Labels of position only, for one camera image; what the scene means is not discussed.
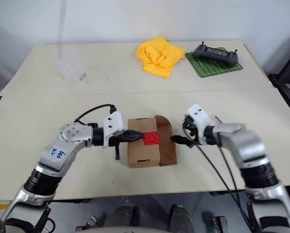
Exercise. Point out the grey-brown rounded shape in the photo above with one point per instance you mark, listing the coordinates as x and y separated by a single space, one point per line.
122 218

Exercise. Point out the brown cardboard box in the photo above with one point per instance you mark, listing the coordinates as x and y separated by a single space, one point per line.
142 155

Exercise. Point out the red tape strip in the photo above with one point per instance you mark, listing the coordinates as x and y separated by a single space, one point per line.
151 138

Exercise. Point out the black block under table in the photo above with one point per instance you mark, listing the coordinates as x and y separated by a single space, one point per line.
220 224

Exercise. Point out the green soccer field mat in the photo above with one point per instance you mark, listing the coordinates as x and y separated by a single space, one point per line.
215 68

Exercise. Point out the black stand frame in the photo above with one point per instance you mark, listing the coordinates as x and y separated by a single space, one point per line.
286 82

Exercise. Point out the yellow cloth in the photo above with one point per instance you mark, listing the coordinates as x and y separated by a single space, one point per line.
157 57

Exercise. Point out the grey handheld controller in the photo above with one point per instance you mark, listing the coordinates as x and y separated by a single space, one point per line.
216 54

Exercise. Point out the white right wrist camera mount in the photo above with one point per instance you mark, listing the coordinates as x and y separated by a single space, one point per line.
200 116

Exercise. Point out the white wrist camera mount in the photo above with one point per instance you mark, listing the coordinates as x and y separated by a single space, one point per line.
200 116
114 123

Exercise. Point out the dark green rounded shape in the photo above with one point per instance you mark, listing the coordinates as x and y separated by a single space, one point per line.
180 217

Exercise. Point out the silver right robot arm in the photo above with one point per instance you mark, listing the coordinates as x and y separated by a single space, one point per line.
244 140

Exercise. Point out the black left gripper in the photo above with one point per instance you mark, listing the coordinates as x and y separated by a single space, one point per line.
117 140

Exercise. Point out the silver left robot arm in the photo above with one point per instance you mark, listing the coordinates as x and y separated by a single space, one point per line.
69 136

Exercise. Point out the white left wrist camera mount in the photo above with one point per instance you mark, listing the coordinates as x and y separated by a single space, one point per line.
114 123

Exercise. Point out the small grey metal piece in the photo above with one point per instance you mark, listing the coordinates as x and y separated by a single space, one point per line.
217 119

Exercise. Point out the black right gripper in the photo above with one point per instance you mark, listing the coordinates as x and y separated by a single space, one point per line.
192 136

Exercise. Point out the clear plastic measuring cup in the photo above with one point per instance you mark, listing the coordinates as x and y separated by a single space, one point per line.
68 64

